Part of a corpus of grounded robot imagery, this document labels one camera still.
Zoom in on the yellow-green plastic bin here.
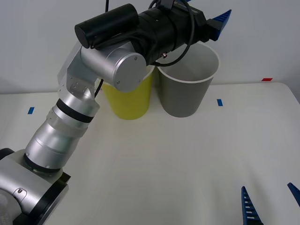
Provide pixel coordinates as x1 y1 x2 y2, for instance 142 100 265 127
101 65 156 121

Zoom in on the grey plastic bin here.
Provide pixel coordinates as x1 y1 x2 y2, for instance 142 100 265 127
156 43 221 118

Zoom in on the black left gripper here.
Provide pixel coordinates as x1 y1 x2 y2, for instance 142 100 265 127
174 7 233 49

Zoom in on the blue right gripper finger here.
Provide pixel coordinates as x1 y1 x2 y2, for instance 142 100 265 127
241 186 264 225
287 182 300 208

